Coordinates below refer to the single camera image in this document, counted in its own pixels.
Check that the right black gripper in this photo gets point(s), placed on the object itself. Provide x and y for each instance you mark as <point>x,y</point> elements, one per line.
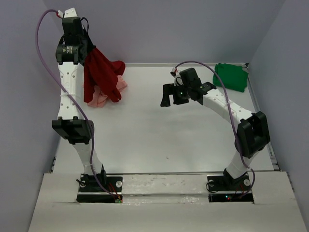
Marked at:
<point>169,89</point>

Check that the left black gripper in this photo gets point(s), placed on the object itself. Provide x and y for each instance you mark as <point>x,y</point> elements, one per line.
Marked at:
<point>84,31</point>

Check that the dark red t shirt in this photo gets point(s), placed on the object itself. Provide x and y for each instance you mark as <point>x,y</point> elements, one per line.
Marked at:
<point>101,72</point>

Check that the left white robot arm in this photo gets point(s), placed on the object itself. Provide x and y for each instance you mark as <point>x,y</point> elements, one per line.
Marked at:
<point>71,123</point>

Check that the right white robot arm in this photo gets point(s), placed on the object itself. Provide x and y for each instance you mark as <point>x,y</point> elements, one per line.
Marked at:
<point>250,129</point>

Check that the folded green t shirt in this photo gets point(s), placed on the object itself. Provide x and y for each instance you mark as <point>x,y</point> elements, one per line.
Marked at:
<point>232,76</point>

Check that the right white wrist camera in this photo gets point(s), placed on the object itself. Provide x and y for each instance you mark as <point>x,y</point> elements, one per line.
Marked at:
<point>177,78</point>

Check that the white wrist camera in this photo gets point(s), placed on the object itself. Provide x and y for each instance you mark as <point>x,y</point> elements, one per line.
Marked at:
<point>67,13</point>
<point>177,78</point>

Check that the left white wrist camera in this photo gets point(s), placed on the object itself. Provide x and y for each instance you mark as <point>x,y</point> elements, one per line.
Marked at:
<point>67,13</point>

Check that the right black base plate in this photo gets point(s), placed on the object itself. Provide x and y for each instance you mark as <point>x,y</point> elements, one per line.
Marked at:
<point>221,191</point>

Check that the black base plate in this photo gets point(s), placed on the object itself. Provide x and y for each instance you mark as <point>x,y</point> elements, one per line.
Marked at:
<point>89,190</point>
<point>221,191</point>

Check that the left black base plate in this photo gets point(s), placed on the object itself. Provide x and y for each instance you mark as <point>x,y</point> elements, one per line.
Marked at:
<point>89,190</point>

